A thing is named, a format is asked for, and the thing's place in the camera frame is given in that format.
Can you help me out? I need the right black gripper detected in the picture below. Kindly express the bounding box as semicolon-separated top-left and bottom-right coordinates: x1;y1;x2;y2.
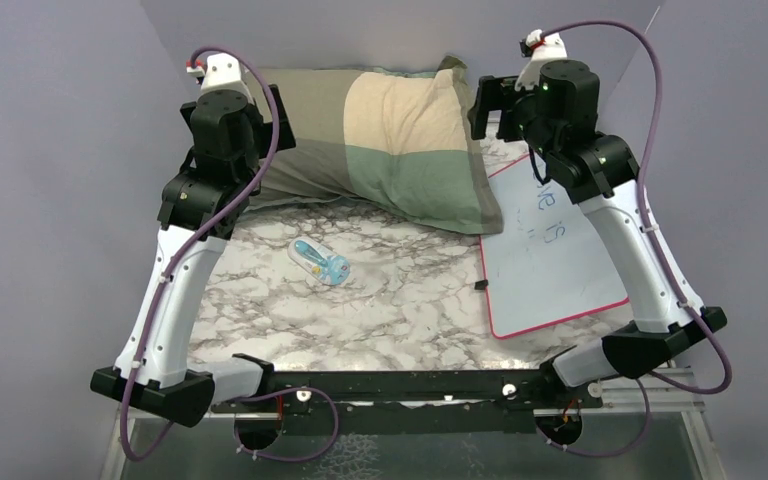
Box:
469;75;562;162

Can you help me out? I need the patchwork and blue pillowcase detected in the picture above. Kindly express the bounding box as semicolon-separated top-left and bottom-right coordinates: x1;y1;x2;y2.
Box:
251;55;504;235

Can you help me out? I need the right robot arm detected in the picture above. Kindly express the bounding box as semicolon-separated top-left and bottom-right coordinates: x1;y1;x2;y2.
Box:
467;60;733;407

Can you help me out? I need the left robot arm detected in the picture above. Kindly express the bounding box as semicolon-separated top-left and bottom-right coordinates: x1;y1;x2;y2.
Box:
90;84;296;427

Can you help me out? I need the blue packaged toothbrush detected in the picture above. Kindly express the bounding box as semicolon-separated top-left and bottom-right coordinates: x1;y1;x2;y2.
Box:
287;236;351;286

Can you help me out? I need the pink framed whiteboard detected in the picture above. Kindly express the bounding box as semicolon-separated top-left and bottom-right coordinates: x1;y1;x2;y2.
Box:
479;156;628;339

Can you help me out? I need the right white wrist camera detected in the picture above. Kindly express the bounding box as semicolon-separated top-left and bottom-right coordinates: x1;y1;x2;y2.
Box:
514;29;568;91

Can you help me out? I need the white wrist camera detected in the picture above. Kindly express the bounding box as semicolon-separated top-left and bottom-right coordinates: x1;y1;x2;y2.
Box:
514;29;568;91
186;53;254;103

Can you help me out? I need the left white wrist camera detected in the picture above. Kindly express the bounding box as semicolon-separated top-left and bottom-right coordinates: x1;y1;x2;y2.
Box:
186;53;254;103

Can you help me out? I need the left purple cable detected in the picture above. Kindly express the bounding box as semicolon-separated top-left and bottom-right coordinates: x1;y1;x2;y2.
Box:
118;45;342;464

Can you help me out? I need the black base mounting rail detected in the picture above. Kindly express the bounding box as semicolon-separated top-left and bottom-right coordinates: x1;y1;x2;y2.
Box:
210;369;603;436

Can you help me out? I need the aluminium table frame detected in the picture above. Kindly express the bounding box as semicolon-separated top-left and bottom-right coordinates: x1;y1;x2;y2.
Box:
102;378;726;479

